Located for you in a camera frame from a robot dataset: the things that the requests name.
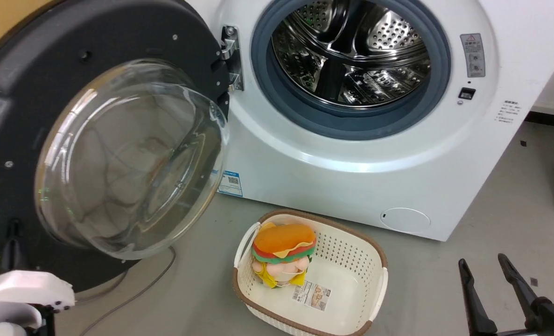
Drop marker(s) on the round white filter cover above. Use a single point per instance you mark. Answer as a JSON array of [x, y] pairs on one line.
[[405, 220]]

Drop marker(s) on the burger plush doll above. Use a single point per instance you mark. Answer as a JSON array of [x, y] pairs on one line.
[[284, 242]]

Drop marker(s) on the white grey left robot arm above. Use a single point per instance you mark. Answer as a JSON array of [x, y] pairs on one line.
[[6, 322]]

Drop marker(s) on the grey warning sticker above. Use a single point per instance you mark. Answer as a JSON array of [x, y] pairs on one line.
[[473, 55]]

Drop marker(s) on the dark baseboard strip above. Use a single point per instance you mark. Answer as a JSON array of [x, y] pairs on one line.
[[552, 119]]

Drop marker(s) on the blue QR code sticker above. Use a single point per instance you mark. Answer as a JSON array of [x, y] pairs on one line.
[[230, 183]]

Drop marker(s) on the small printed text sticker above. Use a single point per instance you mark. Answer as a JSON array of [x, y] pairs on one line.
[[508, 112]]

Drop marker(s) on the white laundry basket brown rim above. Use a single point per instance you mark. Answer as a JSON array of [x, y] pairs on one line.
[[347, 298]]

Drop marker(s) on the black door latch slot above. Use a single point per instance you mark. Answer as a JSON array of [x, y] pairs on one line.
[[466, 93]]

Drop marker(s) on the white front-load washing machine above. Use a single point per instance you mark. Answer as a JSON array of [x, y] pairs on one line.
[[328, 186]]

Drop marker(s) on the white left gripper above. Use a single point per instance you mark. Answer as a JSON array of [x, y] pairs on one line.
[[29, 287]]

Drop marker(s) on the grey rubber door gasket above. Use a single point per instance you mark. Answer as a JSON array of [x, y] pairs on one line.
[[351, 124]]

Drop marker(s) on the black washer door with glass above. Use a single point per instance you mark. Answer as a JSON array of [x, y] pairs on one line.
[[24, 93]]

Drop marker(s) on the steel perforated washer drum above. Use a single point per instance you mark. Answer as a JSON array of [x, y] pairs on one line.
[[351, 60]]

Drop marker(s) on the metal washer door hinge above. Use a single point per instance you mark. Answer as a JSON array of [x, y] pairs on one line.
[[232, 56]]

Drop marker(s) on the printed product label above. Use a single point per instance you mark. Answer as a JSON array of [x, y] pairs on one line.
[[312, 296]]

